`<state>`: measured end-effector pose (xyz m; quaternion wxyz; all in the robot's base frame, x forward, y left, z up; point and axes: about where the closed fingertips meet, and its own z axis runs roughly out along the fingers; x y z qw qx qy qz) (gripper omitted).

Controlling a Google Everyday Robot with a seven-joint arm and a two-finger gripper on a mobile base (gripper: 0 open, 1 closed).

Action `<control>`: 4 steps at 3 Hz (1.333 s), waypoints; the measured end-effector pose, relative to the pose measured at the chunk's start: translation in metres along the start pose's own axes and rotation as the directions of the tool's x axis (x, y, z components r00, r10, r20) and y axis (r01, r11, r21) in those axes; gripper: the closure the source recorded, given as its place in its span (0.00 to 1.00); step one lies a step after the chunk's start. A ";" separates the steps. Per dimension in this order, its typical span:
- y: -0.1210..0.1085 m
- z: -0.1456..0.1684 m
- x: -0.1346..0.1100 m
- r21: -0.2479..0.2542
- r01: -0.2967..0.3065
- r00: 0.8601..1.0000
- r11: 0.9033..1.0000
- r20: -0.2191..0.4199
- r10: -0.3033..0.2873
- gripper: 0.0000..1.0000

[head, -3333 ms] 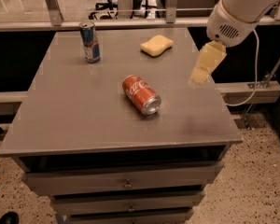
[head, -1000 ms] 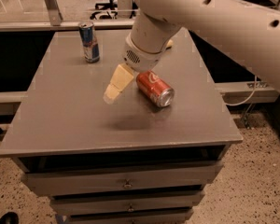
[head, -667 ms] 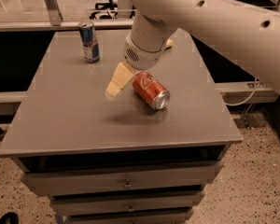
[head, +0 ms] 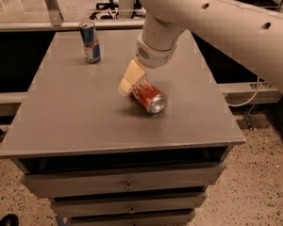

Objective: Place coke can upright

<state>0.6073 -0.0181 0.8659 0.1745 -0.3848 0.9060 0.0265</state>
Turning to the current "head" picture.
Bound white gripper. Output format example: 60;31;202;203
118;36;176;96

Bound red coke can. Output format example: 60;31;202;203
132;79;166;114

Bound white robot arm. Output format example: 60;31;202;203
119;0;283;96

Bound blue red bull can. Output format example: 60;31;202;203
79;22;101;64

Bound grey metal railing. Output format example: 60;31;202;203
0;0;283;32

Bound black office chair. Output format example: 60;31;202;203
90;0;119;20

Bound grey drawer cabinet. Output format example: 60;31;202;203
0;27;246;226

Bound middle grey drawer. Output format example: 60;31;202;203
51;192;207;218

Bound grey drawer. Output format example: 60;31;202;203
23;163;225;198
69;210;195;226
51;192;207;218

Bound top grey drawer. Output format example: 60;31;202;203
23;163;225;198

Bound bottom grey drawer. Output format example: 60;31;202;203
69;210;195;226

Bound black shoe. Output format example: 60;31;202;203
0;214;19;226

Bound white cable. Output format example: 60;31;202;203
226;75;260;108

